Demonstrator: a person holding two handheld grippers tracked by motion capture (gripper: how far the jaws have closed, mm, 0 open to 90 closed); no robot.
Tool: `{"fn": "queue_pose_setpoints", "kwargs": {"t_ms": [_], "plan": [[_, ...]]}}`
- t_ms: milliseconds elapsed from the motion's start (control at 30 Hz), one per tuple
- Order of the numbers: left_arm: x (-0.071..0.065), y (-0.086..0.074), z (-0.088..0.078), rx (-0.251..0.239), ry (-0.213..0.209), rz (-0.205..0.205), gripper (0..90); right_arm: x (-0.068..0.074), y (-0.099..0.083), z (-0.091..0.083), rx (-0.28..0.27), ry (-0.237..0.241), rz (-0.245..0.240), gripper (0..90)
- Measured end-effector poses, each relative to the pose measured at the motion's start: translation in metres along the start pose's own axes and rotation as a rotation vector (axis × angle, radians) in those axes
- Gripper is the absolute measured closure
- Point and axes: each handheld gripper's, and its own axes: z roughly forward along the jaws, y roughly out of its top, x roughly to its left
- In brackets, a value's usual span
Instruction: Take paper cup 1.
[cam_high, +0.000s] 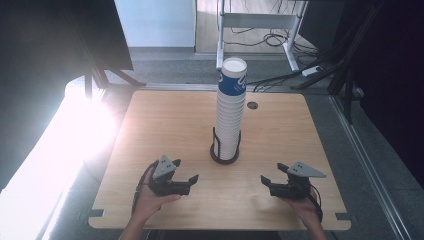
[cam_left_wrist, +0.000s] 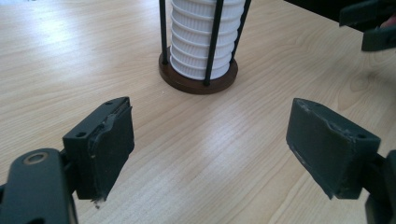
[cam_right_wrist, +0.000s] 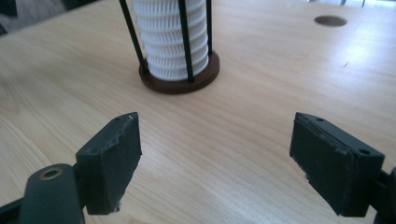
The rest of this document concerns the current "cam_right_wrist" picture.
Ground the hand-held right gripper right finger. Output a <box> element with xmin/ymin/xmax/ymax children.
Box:
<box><xmin>289</xmin><ymin>111</ymin><xmax>386</xmax><ymax>217</ymax></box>

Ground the stack of white paper cups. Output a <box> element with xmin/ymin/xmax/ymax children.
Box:
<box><xmin>132</xmin><ymin>0</ymin><xmax>210</xmax><ymax>82</ymax></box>

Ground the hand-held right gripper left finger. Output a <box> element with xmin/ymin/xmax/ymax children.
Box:
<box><xmin>75</xmin><ymin>111</ymin><xmax>143</xmax><ymax>216</ymax></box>

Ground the black rod cup holder rack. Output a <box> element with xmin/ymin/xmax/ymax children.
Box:
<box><xmin>119</xmin><ymin>0</ymin><xmax>220</xmax><ymax>95</ymax></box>

